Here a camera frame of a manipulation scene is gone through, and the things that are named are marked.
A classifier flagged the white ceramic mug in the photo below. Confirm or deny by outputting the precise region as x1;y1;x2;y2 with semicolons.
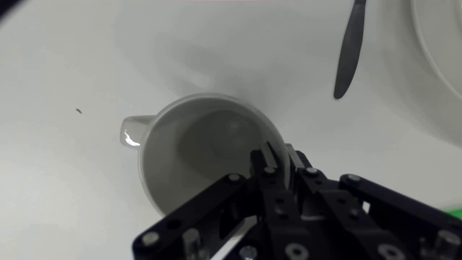
118;92;293;218

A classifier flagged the green straw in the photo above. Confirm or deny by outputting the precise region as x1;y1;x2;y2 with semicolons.
444;205;462;222

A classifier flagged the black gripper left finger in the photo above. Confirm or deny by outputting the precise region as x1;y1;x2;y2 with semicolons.
131;141;285;260

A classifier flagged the black table knife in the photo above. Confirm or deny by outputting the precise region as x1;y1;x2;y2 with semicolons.
332;0;368;101

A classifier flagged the white round plate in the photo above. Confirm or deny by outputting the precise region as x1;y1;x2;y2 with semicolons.
408;0;462;102

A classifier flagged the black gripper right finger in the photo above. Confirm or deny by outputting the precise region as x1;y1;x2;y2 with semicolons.
285;142;462;260

